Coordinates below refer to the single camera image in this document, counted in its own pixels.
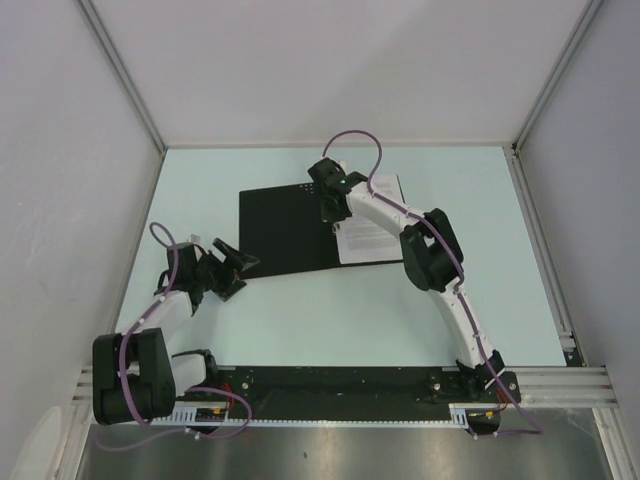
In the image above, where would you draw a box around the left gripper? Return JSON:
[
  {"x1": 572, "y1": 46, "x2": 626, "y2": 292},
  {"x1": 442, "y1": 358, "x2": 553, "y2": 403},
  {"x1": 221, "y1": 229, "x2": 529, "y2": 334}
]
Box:
[{"x1": 192, "y1": 239, "x2": 258, "y2": 301}]

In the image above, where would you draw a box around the red black folder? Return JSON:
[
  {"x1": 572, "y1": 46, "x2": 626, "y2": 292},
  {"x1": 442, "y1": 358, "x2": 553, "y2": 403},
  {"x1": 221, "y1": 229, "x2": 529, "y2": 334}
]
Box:
[{"x1": 238, "y1": 173, "x2": 406, "y2": 279}]

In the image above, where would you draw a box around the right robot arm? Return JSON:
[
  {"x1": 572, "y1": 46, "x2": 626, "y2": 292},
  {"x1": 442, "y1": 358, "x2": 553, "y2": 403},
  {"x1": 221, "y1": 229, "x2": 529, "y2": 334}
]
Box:
[{"x1": 308, "y1": 157, "x2": 505, "y2": 401}]

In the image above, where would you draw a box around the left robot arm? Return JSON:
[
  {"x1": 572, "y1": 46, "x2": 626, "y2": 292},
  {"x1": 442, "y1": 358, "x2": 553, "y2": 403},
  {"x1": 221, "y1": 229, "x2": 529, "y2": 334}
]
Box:
[{"x1": 92, "y1": 238, "x2": 260, "y2": 425}]

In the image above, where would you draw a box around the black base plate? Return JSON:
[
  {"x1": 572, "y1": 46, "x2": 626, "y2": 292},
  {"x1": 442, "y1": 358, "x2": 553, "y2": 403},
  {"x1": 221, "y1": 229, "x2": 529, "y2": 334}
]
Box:
[{"x1": 164, "y1": 364, "x2": 522, "y2": 421}]

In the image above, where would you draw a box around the slotted cable duct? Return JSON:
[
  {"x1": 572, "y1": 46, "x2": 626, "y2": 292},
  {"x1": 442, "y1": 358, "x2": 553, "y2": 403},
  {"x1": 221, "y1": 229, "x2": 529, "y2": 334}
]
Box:
[{"x1": 149, "y1": 403, "x2": 506, "y2": 431}]

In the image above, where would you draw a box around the right aluminium frame post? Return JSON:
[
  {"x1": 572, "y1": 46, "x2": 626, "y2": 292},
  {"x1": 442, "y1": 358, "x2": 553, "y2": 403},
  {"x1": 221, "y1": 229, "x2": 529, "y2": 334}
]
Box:
[{"x1": 510, "y1": 0, "x2": 604, "y2": 151}]

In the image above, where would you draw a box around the aluminium frame post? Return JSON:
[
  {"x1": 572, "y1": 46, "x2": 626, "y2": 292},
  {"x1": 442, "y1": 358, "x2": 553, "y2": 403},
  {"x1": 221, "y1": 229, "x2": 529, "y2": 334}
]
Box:
[
  {"x1": 74, "y1": 0, "x2": 167, "y2": 154},
  {"x1": 510, "y1": 0, "x2": 604, "y2": 151}
]

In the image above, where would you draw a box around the left aluminium frame post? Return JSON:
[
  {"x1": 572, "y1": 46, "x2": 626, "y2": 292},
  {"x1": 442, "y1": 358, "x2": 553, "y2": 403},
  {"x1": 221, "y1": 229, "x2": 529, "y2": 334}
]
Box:
[{"x1": 74, "y1": 0, "x2": 167, "y2": 154}]

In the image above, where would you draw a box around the right side aluminium rail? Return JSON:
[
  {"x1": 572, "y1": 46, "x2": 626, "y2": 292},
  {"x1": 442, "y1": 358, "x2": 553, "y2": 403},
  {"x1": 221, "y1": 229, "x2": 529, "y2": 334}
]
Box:
[{"x1": 503, "y1": 145, "x2": 584, "y2": 366}]

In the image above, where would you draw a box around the aluminium rail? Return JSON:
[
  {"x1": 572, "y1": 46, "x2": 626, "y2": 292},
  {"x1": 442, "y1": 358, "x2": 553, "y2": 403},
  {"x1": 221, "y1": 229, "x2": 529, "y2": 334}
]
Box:
[
  {"x1": 503, "y1": 145, "x2": 584, "y2": 366},
  {"x1": 74, "y1": 367, "x2": 614, "y2": 406}
]

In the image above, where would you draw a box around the aluminium front rail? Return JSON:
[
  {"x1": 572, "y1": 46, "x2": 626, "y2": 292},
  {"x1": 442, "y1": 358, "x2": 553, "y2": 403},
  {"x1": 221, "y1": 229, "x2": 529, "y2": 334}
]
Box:
[{"x1": 74, "y1": 367, "x2": 614, "y2": 406}]

